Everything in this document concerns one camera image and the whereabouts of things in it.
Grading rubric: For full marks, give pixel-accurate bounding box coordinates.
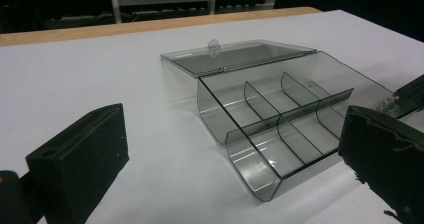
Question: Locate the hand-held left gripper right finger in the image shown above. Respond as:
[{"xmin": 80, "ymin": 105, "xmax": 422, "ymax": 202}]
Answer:
[{"xmin": 338, "ymin": 104, "xmax": 424, "ymax": 224}]

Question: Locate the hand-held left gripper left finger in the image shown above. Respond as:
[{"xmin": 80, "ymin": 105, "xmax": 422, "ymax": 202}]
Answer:
[{"xmin": 25, "ymin": 103, "xmax": 130, "ymax": 224}]

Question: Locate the white table cover sheet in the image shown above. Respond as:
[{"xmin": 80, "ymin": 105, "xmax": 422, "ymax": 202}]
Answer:
[{"xmin": 0, "ymin": 9, "xmax": 424, "ymax": 224}]

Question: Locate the metal floor rail frame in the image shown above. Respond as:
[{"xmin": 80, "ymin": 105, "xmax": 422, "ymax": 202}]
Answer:
[{"xmin": 43, "ymin": 3, "xmax": 274, "ymax": 30}]

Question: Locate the smoky transparent plastic compartment box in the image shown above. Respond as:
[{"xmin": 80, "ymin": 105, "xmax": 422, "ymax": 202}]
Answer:
[{"xmin": 160, "ymin": 38, "xmax": 396, "ymax": 203}]

